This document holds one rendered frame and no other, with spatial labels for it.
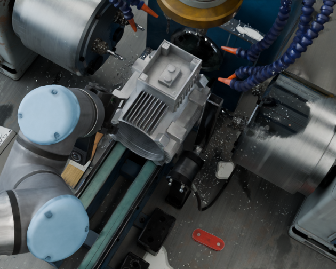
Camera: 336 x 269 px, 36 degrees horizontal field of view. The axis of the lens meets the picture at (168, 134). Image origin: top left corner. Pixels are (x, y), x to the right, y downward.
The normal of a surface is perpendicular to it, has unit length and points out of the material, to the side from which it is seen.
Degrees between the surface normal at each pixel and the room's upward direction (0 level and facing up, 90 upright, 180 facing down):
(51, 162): 54
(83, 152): 62
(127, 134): 32
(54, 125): 25
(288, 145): 43
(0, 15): 90
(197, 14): 0
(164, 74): 0
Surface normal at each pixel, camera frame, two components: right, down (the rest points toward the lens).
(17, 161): -0.47, -0.10
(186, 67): 0.07, -0.40
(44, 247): 0.54, 0.32
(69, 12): -0.18, 0.02
